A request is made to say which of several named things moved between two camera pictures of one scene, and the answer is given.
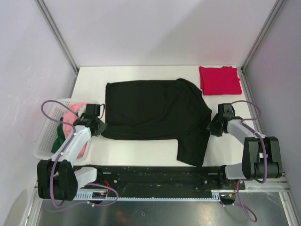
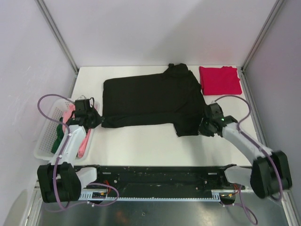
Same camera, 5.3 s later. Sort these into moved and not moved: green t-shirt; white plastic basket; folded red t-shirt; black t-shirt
Moved: black t-shirt
Not moved: green t-shirt; white plastic basket; folded red t-shirt
